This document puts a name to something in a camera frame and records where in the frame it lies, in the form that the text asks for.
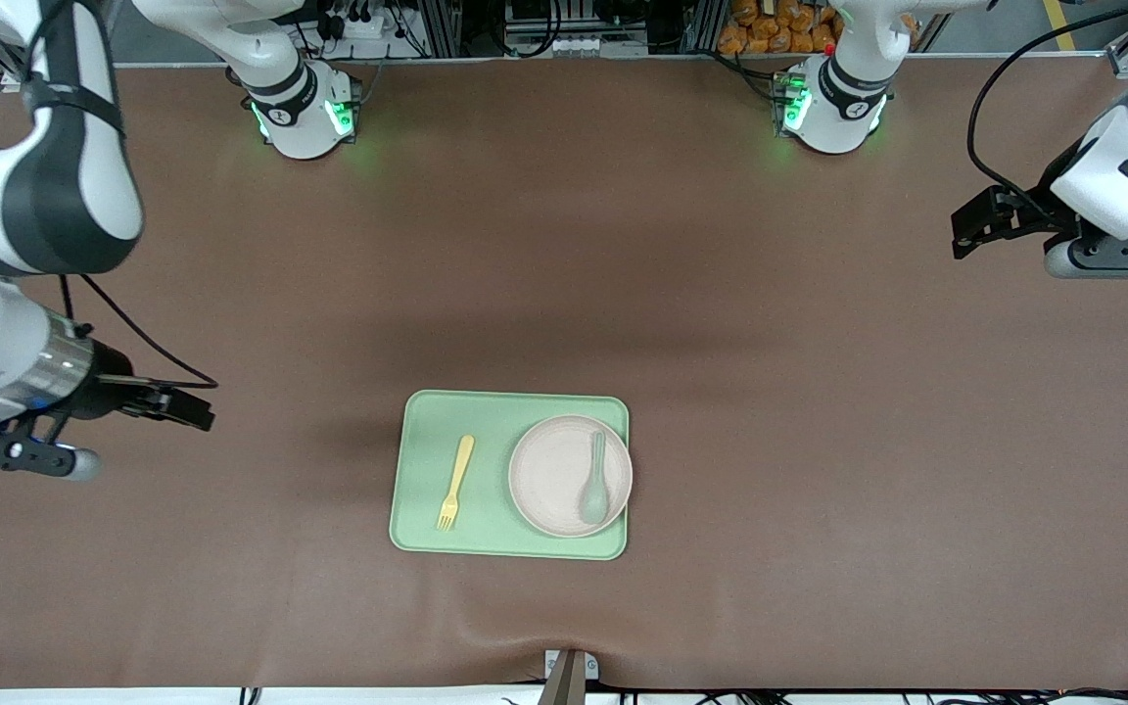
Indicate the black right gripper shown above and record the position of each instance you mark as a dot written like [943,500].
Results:
[107,395]

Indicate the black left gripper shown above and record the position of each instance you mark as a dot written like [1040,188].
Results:
[1042,212]

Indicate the yellow plastic fork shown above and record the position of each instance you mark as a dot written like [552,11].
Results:
[456,480]

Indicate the beige round plate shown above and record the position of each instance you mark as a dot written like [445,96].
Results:
[549,480]

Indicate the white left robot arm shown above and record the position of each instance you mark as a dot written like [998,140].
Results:
[833,132]

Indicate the brown table mat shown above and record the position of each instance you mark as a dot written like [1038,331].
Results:
[231,548]

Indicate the orange objects pile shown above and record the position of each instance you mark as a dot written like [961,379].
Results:
[770,29]

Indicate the light green rectangular tray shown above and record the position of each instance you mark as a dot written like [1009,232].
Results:
[486,470]

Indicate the white power strip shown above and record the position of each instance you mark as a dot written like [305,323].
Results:
[358,27]

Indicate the grey-green plastic spoon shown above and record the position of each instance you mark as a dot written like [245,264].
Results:
[593,501]

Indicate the white terminal block strip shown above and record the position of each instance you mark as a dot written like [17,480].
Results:
[574,46]

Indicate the aluminium frame post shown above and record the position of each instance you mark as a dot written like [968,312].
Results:
[709,24]
[439,29]

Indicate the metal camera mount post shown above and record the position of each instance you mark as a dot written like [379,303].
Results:
[569,676]

